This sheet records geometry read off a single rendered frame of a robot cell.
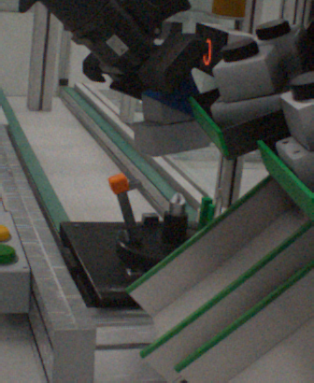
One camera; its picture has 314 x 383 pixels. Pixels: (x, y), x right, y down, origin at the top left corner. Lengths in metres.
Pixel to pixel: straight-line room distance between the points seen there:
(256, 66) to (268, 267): 0.16
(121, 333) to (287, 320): 0.24
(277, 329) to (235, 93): 0.19
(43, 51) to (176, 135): 1.21
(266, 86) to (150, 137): 0.19
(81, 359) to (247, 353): 0.24
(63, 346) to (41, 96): 1.25
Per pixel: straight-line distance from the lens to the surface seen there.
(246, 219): 0.73
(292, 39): 0.62
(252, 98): 0.59
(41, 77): 1.96
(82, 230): 1.02
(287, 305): 0.61
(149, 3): 0.73
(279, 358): 0.61
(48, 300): 0.84
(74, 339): 0.79
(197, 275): 0.74
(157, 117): 0.75
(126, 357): 0.82
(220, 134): 0.57
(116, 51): 0.72
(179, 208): 0.94
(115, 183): 0.90
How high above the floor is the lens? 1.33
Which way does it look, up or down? 16 degrees down
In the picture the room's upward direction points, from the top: 6 degrees clockwise
